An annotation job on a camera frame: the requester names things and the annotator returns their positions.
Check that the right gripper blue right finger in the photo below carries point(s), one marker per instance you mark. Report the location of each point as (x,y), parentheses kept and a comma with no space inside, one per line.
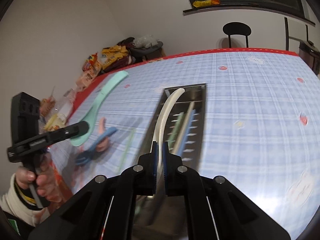
(165,153)

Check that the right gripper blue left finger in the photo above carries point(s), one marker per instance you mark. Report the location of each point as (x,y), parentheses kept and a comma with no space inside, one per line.
(154,152)

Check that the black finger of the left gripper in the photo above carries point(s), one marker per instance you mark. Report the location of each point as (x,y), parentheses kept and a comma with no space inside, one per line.
(76,130)

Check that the mint green spoon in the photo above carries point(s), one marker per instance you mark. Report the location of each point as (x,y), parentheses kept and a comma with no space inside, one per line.
(91,115)

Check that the cream white spoon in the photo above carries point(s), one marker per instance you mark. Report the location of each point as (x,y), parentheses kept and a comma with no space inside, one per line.
(163,116)

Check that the green chopstick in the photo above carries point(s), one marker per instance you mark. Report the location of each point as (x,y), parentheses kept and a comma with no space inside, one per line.
(175,130)
(126,150)

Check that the blue spoon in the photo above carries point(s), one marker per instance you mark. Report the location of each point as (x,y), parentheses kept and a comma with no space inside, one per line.
(86,156)

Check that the person's left forearm sleeve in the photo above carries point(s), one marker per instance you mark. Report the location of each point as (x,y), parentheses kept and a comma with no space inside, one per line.
(11,203)

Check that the person's left hand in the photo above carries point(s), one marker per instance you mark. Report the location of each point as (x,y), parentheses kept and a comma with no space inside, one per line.
(44,178)

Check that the green chopstick in tray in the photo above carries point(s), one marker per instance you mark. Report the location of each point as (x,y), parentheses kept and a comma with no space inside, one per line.
(175,130)

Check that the yellow cartoon mug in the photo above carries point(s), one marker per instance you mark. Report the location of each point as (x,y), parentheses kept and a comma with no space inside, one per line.
(55,122)

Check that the clear plastic food container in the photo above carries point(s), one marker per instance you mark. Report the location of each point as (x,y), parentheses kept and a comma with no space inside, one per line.
(64,105)

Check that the stainless steel utensil tray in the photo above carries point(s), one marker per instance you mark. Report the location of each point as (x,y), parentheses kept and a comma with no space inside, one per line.
(194,97)

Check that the blue chopstick in tray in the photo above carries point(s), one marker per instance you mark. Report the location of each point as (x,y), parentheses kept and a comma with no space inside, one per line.
(184,132)

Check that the pink biscuit package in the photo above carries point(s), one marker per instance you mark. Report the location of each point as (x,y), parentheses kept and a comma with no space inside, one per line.
(85,79)

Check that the orange snack package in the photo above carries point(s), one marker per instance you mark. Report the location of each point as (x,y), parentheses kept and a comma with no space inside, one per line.
(92,63)

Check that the yellow snack packages pile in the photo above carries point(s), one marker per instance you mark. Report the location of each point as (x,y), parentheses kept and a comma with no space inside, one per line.
(114,57)

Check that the blue plaid tablecloth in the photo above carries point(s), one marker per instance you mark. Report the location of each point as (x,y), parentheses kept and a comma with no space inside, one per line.
(261,127)

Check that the black round chair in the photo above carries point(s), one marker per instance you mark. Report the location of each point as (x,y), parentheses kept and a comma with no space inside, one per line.
(237,28)

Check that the yellow snack bag on sill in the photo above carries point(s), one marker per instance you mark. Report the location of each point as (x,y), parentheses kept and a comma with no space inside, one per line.
(206,3)

